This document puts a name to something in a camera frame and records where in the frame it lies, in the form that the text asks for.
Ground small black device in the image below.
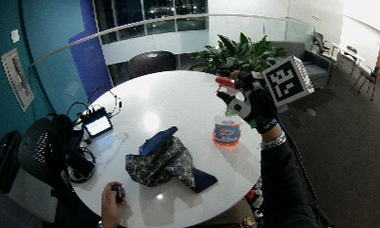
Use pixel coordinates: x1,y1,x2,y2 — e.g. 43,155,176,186
111,183,125,202

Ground spray bottle with red trigger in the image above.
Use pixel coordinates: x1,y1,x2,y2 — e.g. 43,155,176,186
212,75,242,147

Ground green potted plant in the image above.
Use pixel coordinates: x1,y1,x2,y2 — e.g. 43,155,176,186
192,31,289,77

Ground white marker cube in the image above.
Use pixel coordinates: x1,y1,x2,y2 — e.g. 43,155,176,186
261,55,317,108

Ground blue patterned cloth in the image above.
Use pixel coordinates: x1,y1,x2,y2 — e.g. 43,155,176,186
124,125,220,195

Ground grey sofa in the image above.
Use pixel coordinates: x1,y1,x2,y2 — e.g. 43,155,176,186
268,40,334,90

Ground curved glass railing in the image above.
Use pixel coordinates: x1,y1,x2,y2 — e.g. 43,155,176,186
29,12,317,69

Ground black mesh chair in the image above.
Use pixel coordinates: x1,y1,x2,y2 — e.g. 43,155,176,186
17,113,87,193
0,129,23,195

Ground black office chair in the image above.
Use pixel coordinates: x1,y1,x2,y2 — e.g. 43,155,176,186
354,65,380,103
310,30,333,59

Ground small lit screen device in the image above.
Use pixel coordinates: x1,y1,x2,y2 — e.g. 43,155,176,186
79,106,115,140

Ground dark round-backed chair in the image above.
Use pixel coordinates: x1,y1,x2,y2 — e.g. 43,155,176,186
125,49,179,81

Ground white desk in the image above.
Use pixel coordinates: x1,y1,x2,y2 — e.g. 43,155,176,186
329,42,368,78

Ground red and white object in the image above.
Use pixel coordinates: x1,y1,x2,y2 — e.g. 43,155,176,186
242,186,266,220

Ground black phone with cable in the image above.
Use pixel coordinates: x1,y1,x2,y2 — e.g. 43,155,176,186
63,147,97,184

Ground silver bracelet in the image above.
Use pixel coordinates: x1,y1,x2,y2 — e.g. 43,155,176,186
258,131,289,151

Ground thin black glove cable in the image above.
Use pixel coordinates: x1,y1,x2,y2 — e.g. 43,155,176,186
277,118,333,228

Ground framed wall picture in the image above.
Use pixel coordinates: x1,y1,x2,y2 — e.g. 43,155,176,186
0,47,37,114

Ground white wall switch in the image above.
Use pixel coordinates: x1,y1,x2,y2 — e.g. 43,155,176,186
9,28,21,45

